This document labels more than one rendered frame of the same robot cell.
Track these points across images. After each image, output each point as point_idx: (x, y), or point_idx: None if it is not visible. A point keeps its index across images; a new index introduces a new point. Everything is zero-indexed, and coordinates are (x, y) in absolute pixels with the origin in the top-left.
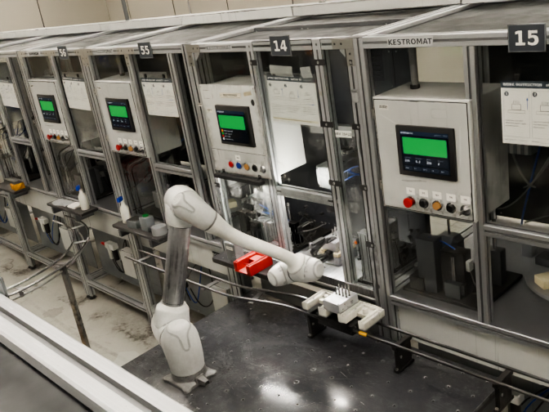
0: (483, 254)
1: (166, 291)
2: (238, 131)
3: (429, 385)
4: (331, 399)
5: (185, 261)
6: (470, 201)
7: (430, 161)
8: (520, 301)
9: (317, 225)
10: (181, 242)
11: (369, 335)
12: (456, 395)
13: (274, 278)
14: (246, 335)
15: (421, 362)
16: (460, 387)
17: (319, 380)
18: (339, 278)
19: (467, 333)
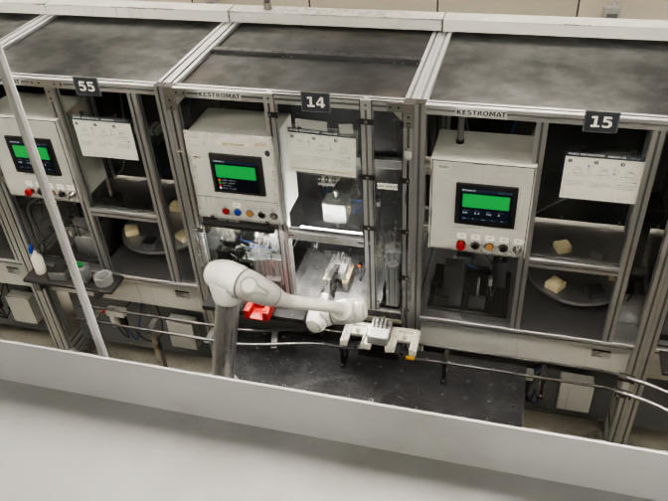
0: (524, 279)
1: (220, 370)
2: (246, 181)
3: (476, 388)
4: None
5: (237, 336)
6: (523, 243)
7: (489, 213)
8: (526, 299)
9: None
10: (236, 319)
11: (417, 358)
12: (502, 391)
13: (317, 326)
14: (277, 380)
15: (455, 367)
16: (500, 383)
17: None
18: None
19: (491, 336)
